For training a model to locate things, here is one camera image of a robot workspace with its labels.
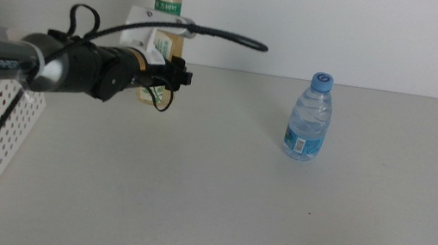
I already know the clear water bottle blue cap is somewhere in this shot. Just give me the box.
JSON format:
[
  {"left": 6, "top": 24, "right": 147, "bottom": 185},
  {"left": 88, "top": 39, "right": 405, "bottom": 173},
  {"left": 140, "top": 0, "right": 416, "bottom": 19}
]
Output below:
[{"left": 280, "top": 67, "right": 338, "bottom": 165}]

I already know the thin black left gripper cable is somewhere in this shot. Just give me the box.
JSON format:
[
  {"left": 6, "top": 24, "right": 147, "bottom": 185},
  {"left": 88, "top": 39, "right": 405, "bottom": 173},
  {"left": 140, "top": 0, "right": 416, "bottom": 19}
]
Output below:
[{"left": 145, "top": 73, "right": 178, "bottom": 114}]

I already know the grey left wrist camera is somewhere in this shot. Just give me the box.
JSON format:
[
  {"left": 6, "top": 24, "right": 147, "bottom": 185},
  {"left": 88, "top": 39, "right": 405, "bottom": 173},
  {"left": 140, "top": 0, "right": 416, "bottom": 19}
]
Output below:
[{"left": 177, "top": 16, "right": 200, "bottom": 40}]

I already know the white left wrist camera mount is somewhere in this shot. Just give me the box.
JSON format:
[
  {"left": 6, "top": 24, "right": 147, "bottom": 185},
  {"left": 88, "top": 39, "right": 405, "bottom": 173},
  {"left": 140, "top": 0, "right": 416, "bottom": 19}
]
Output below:
[{"left": 117, "top": 3, "right": 200, "bottom": 71}]

